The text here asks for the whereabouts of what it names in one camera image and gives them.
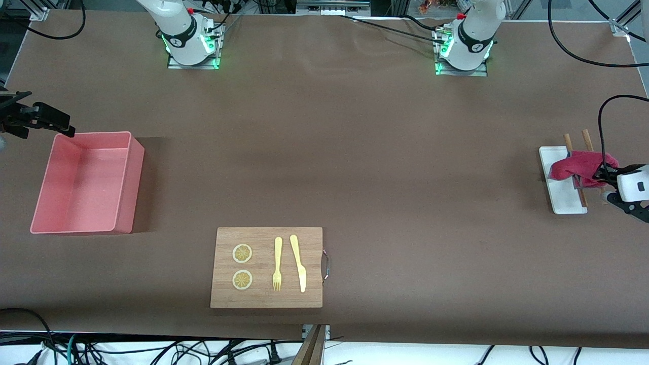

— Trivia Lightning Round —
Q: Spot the wooden post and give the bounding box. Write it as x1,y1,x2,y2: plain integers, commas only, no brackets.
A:
292,324,328,365

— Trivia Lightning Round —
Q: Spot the yellow plastic knife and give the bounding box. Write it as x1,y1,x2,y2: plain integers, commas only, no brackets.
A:
290,234,307,293

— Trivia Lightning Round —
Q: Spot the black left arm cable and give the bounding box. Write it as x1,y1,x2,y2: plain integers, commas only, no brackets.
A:
548,0,649,168

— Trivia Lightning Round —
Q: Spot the wooden cutting board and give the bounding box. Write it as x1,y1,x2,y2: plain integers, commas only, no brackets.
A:
210,227,323,309

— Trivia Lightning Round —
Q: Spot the aluminium frame profile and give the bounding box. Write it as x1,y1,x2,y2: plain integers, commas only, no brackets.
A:
28,0,52,21

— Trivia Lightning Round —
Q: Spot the thick black table cable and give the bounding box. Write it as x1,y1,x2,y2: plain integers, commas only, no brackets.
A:
337,14,447,46

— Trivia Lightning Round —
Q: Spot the yellow plastic fork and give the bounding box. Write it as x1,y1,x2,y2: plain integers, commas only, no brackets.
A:
272,237,283,291

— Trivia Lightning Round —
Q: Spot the pink plastic bin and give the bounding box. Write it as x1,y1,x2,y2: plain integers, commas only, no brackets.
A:
29,131,146,235

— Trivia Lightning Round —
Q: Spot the grey power strip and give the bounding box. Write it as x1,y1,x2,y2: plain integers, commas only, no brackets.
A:
296,0,371,16

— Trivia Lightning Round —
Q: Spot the black looped floor cable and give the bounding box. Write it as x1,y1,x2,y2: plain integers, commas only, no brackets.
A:
0,308,57,365

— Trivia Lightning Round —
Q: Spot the pink fleece cloth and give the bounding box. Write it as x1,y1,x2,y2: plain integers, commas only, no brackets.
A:
550,150,620,189

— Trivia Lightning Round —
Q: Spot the white cloth rack base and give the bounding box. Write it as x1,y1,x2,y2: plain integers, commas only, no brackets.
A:
539,146,589,214

